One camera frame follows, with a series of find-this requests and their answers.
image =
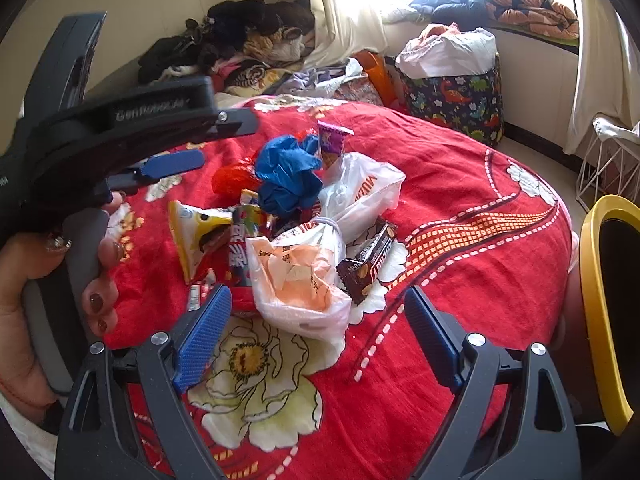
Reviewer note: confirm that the white cloth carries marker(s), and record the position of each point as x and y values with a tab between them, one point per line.
397	15

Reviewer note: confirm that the floral cloth bag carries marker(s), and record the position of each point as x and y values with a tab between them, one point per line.
357	91

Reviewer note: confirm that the blue plastic bag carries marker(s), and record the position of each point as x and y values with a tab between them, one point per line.
285	170

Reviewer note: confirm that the red and blue snack packet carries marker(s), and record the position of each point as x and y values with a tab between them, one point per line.
240	255

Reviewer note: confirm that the yellow trash bin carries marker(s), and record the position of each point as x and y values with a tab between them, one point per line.
595	285

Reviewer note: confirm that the red floral blanket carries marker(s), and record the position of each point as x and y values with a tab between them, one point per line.
450	260

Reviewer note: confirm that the purple snack packet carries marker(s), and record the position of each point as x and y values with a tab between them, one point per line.
331	142

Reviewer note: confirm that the large white plastic bag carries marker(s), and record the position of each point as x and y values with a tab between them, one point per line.
445	55

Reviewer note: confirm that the cream curtain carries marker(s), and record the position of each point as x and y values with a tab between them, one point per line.
600	85
345	10

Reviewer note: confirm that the pale lavender garment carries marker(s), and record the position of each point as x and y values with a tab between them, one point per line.
310	80

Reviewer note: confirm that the brown chocolate wrapper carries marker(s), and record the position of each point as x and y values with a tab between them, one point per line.
367	265

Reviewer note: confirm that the white bag with orange print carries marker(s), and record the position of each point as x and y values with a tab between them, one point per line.
360	190

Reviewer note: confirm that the blue padded jacket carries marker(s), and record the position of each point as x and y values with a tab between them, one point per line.
445	2

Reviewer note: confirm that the red plastic bag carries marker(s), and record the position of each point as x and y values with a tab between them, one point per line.
232	177

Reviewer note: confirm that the orange patterned quilt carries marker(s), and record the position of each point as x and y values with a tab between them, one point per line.
530	12

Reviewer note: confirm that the pile of dark clothes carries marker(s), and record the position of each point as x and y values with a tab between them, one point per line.
235	20

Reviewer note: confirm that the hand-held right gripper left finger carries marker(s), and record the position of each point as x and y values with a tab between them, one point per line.
205	340

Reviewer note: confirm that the yellow and white snack packet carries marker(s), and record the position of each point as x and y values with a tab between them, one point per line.
192	240

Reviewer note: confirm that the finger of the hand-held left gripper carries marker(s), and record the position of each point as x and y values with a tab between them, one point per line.
172	162
240	122

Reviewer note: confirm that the person's left hand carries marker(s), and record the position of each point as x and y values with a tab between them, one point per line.
15	320

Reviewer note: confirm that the white and orange plastic bag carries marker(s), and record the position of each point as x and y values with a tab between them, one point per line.
295	280

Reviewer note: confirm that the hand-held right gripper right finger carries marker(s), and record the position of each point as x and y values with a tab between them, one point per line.
431	340

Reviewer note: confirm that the dinosaur print fabric basket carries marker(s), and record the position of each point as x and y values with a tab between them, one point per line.
450	105

